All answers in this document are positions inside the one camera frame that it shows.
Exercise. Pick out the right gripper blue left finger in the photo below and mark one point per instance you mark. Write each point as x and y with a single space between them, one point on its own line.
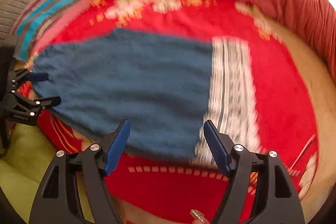
113 146

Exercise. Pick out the green sleeve left forearm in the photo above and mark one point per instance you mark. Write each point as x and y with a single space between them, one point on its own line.
23 166

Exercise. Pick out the red floral blanket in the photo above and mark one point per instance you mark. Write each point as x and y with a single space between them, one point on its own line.
285 117

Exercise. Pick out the pink pillow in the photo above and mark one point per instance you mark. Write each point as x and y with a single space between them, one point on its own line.
58 25

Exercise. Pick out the right hand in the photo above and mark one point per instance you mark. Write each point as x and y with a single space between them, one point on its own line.
198 217

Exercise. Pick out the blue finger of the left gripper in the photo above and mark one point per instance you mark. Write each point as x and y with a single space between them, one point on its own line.
46 103
37 77

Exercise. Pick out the blue striped pillow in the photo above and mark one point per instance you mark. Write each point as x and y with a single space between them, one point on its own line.
34 20

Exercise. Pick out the beige bed sheet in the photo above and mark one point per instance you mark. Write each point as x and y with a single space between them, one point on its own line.
317 98

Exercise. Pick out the blue denim pant lace hem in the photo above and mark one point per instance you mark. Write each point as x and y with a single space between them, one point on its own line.
166 87

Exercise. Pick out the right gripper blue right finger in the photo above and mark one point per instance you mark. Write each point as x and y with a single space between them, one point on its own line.
220 146

